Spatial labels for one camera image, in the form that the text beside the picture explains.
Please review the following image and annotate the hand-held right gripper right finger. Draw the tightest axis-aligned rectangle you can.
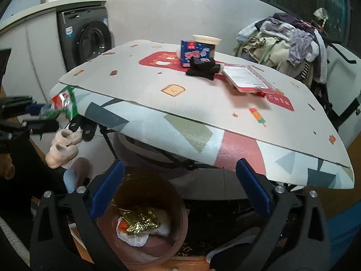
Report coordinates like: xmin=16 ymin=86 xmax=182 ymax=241
xmin=235 ymin=158 xmax=332 ymax=271

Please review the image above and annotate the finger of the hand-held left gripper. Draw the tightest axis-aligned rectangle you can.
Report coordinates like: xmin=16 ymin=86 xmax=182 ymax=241
xmin=1 ymin=95 xmax=43 ymax=116
xmin=1 ymin=119 xmax=60 ymax=140

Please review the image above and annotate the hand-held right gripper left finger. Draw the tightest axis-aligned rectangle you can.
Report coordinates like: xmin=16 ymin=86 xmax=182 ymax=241
xmin=30 ymin=160 xmax=126 ymax=271

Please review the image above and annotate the green and red wrapper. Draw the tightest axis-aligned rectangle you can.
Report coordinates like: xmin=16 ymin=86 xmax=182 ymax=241
xmin=38 ymin=86 xmax=79 ymax=122

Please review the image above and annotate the gold foil wrapper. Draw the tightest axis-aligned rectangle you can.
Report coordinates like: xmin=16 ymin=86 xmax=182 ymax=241
xmin=111 ymin=200 xmax=161 ymax=235

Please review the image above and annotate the white plastic bag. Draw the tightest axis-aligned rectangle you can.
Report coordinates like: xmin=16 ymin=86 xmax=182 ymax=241
xmin=116 ymin=216 xmax=150 ymax=247

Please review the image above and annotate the brown round trash bin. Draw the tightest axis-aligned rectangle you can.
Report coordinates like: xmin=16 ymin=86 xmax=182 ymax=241
xmin=96 ymin=173 xmax=189 ymax=263

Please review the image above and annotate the small white pouch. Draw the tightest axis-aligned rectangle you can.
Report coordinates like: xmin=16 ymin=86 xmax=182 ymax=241
xmin=152 ymin=209 xmax=172 ymax=236

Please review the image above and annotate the pink blister package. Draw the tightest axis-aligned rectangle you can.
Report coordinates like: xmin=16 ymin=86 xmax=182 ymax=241
xmin=223 ymin=64 xmax=275 ymax=93

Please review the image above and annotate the blue printed box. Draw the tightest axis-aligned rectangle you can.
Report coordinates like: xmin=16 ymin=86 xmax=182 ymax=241
xmin=180 ymin=40 xmax=211 ymax=68

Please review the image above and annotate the beige fuzzy slipper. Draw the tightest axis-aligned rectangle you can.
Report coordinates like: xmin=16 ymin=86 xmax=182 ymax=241
xmin=51 ymin=129 xmax=83 ymax=149
xmin=45 ymin=143 xmax=79 ymax=169

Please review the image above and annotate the black slipper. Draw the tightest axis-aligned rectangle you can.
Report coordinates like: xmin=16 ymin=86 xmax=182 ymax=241
xmin=82 ymin=119 xmax=99 ymax=142
xmin=69 ymin=116 xmax=85 ymax=133

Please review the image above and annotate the white laundry cabinet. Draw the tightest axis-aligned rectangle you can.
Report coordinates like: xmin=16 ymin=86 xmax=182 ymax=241
xmin=0 ymin=0 xmax=109 ymax=105

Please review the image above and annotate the round brown stool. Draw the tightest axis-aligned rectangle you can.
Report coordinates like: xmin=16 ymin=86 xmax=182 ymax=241
xmin=113 ymin=131 xmax=226 ymax=181

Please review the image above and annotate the brown plush toy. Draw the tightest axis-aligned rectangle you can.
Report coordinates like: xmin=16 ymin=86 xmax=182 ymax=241
xmin=0 ymin=152 xmax=16 ymax=180

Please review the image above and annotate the geometric patterned table cover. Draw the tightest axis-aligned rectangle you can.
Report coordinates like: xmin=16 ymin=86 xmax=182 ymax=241
xmin=60 ymin=85 xmax=355 ymax=189

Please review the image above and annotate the grey front-load washing machine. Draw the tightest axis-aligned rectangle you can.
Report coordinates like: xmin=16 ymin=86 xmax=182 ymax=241
xmin=56 ymin=5 xmax=115 ymax=72

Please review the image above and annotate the blue container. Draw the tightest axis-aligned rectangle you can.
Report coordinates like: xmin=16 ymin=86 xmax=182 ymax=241
xmin=327 ymin=212 xmax=361 ymax=260

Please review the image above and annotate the printed cartoon table mat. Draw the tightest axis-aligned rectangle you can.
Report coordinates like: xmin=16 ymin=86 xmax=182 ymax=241
xmin=50 ymin=40 xmax=353 ymax=168

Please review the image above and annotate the black exercise bike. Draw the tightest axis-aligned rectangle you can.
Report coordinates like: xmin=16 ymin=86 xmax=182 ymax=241
xmin=310 ymin=20 xmax=361 ymax=125

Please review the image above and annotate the pile of clothes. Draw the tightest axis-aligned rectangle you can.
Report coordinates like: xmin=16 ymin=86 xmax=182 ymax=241
xmin=234 ymin=13 xmax=329 ymax=86

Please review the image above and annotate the hanging white rag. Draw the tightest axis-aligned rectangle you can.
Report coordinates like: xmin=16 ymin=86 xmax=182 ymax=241
xmin=313 ymin=8 xmax=329 ymax=21

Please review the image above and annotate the white ribbed hose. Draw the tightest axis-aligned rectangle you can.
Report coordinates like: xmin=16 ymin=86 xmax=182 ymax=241
xmin=0 ymin=217 xmax=30 ymax=266

